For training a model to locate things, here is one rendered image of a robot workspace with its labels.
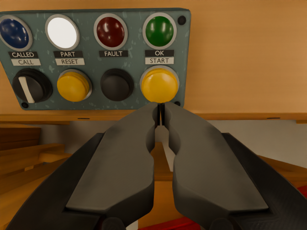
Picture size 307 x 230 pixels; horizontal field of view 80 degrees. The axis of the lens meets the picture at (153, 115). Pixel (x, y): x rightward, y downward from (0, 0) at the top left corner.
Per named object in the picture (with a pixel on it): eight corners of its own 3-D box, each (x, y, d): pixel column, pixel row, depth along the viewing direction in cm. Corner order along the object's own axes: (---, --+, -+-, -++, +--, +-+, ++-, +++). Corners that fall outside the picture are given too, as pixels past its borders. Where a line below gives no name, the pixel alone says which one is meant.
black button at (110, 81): (132, 97, 16) (131, 103, 15) (105, 97, 16) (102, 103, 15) (130, 70, 15) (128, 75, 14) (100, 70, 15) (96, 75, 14)
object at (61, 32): (82, 49, 14) (73, 40, 13) (53, 49, 14) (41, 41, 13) (82, 25, 14) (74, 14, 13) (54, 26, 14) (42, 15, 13)
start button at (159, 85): (176, 99, 16) (177, 106, 15) (142, 100, 16) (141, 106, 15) (177, 66, 15) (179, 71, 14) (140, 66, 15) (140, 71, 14)
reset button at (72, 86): (92, 97, 16) (88, 103, 15) (65, 97, 16) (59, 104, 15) (87, 70, 15) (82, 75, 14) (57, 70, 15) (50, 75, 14)
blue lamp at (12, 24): (36, 49, 14) (23, 41, 13) (7, 50, 14) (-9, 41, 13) (37, 26, 14) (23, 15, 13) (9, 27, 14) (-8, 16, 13)
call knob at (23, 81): (54, 98, 16) (47, 105, 15) (25, 99, 16) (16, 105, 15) (44, 70, 15) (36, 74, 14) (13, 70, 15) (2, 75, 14)
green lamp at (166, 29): (174, 48, 14) (176, 39, 12) (145, 48, 14) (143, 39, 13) (173, 24, 14) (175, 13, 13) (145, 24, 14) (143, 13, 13)
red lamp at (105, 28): (127, 49, 14) (124, 39, 13) (98, 49, 14) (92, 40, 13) (127, 25, 14) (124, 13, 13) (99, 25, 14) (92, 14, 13)
